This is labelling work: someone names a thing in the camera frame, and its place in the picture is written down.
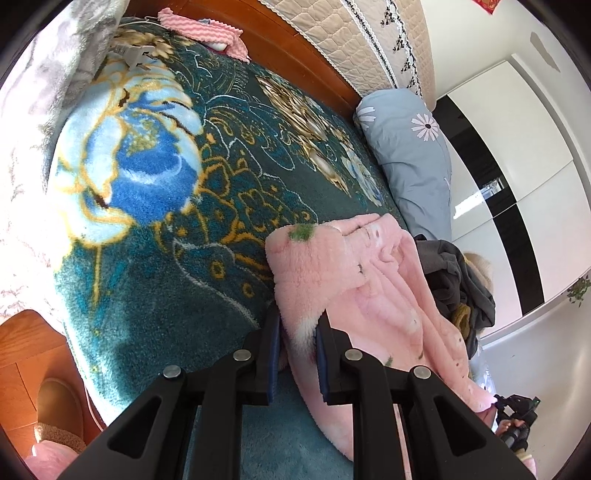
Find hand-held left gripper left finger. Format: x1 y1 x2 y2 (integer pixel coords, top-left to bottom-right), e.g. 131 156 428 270
58 304 282 480

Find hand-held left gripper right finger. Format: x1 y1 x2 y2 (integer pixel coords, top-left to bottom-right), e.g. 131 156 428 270
315 311 532 480

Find pink fleece garment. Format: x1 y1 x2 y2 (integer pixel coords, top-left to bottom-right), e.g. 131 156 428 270
265 213 497 462

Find mustard knitted sweater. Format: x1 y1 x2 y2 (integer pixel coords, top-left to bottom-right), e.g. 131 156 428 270
450 305 474 333

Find teal floral blanket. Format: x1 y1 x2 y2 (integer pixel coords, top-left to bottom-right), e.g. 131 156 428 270
48 18 411 480

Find beige fleece garment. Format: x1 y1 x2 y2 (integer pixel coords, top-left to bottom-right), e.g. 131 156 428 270
462 251 495 305

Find grey garment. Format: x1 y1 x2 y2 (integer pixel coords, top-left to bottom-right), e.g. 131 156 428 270
413 233 497 361

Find white wardrobe with black stripe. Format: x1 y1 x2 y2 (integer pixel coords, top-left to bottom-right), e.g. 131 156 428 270
431 60 591 342

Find brown slipper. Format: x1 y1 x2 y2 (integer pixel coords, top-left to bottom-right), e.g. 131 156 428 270
33 376 88 455

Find pink slipper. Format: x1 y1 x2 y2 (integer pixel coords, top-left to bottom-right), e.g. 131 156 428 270
23 440 79 480

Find wooden headboard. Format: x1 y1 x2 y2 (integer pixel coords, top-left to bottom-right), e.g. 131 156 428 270
120 0 363 116

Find white grey floral blanket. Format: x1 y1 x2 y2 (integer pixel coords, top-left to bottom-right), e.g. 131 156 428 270
0 0 130 324

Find white power plug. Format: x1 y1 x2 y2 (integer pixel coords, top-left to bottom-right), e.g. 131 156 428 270
107 39 155 72

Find beige quilted headboard cover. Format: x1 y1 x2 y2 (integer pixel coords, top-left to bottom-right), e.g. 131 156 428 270
265 0 437 112

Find pink zigzag cloth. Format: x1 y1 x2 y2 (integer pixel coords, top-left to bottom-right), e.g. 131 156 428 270
158 8 250 63

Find green plant wall decoration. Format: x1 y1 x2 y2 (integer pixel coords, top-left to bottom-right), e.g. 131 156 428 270
566 274 591 308

